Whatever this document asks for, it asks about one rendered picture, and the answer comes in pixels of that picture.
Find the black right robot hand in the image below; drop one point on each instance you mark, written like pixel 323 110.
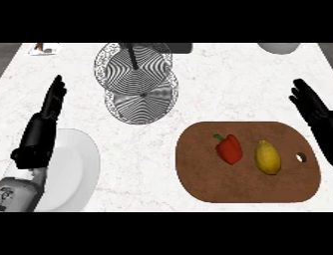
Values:
pixel 326 123

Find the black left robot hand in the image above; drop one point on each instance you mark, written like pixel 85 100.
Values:
pixel 38 136

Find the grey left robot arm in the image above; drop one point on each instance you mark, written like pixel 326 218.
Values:
pixel 13 192

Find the brown wooden cutting board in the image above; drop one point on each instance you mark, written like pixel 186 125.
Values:
pixel 248 162

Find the red bell pepper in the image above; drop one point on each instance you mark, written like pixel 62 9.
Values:
pixel 230 150

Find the white round plate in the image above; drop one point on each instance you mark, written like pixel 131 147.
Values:
pixel 73 169

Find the yellow lemon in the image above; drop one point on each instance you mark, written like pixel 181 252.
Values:
pixel 267 158

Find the grey round bowl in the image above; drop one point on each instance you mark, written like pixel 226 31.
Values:
pixel 280 48

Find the dark grey appliance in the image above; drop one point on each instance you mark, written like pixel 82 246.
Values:
pixel 180 48

